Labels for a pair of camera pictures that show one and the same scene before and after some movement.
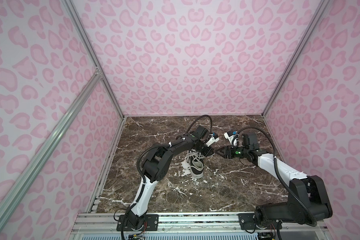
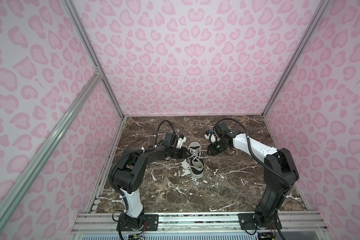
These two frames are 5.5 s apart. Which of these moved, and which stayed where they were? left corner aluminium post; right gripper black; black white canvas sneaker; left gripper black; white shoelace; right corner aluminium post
Moved: right gripper black; left gripper black
Stayed: white shoelace; left corner aluminium post; right corner aluminium post; black white canvas sneaker
